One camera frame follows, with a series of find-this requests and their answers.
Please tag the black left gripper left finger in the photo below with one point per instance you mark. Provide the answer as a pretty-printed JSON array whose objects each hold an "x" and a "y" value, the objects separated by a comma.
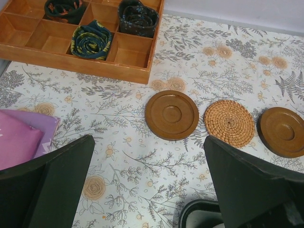
[{"x": 44, "y": 192}]

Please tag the woven rattan coaster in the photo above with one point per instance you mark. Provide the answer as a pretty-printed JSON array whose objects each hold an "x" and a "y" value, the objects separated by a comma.
[{"x": 230, "y": 122}]

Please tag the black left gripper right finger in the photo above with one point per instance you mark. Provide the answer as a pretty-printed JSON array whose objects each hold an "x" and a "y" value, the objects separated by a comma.
[{"x": 251, "y": 192}]

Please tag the black serving tray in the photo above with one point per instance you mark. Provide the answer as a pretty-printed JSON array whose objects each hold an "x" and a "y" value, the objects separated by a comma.
[{"x": 200, "y": 213}]

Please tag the black green rolled item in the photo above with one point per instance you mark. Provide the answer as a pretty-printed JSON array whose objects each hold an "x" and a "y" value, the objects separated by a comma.
[{"x": 91, "y": 41}]

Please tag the purple princess print cloth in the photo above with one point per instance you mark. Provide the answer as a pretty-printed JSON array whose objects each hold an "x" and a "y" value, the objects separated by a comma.
[{"x": 25, "y": 136}]

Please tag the black rolled item right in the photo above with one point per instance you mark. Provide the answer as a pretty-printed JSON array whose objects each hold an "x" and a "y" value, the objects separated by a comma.
[{"x": 137, "y": 19}]

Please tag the dark wooden coaster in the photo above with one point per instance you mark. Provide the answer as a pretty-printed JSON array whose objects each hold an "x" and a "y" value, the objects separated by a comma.
[
  {"x": 282, "y": 132},
  {"x": 171, "y": 115}
]

